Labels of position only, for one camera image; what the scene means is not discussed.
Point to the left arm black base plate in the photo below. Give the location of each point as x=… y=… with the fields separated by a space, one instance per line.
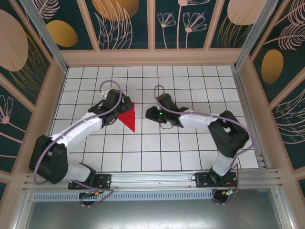
x=104 y=180

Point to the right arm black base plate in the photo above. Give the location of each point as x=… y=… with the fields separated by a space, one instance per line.
x=202 y=180

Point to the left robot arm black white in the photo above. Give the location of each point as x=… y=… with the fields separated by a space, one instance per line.
x=52 y=162

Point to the aluminium side rail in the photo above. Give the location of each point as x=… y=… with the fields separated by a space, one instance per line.
x=247 y=95

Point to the aluminium mounting rail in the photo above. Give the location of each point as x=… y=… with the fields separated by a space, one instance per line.
x=152 y=179

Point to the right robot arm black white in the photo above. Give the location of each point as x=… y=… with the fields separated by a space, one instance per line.
x=228 y=136

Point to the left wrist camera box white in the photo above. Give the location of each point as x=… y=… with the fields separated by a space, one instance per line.
x=105 y=93

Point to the aluminium frame post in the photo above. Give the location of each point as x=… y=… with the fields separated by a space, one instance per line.
x=252 y=35
x=47 y=40

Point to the red cloth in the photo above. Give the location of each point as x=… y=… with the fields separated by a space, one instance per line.
x=129 y=118

